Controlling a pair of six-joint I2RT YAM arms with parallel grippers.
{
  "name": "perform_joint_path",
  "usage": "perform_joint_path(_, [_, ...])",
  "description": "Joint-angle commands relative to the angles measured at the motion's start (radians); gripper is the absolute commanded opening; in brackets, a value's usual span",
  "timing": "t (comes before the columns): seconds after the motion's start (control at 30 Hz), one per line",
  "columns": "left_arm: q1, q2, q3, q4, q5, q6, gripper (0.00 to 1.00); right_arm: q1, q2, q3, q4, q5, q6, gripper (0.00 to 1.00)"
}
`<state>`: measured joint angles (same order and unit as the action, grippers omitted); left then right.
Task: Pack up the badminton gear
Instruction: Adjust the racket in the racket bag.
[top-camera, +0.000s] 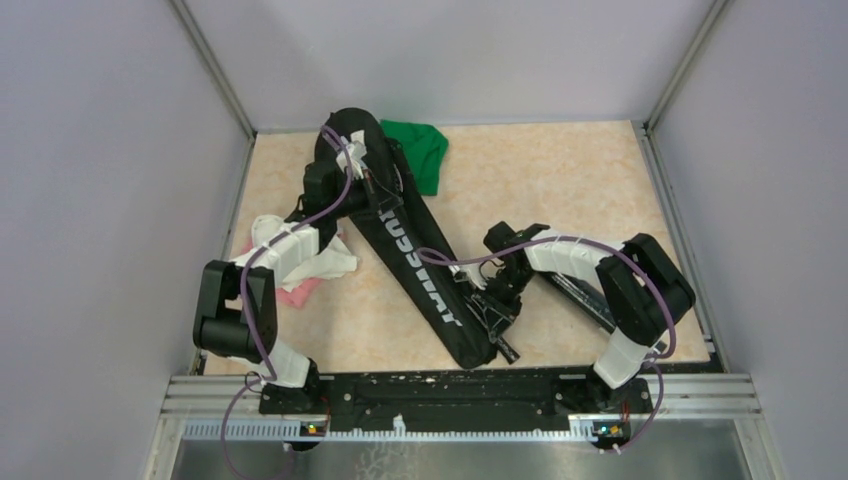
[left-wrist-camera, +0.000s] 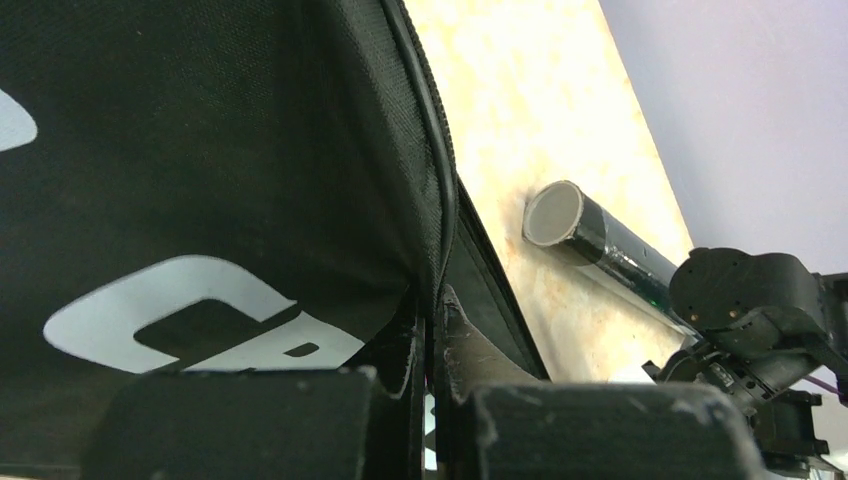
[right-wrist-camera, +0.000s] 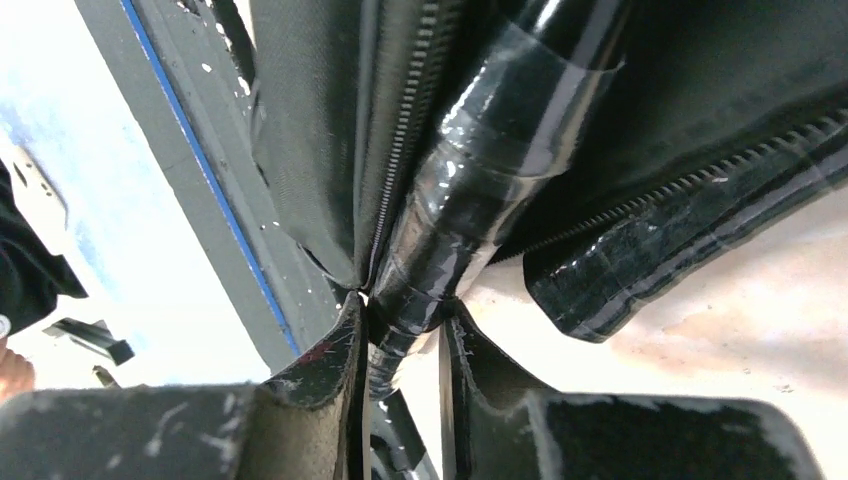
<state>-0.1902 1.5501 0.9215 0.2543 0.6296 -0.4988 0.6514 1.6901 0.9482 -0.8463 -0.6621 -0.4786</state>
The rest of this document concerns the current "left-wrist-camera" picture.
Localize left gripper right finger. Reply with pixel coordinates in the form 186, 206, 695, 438
433, 288, 767, 479

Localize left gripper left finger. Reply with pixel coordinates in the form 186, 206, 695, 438
82, 294, 424, 479

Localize black shuttlecock tube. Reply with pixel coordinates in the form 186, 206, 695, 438
522, 180, 700, 339

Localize black racket bag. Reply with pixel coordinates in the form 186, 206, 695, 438
1, 1, 547, 479

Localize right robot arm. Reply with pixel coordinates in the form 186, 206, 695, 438
643, 248, 847, 478

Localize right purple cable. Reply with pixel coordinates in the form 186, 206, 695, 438
804, 374, 846, 399

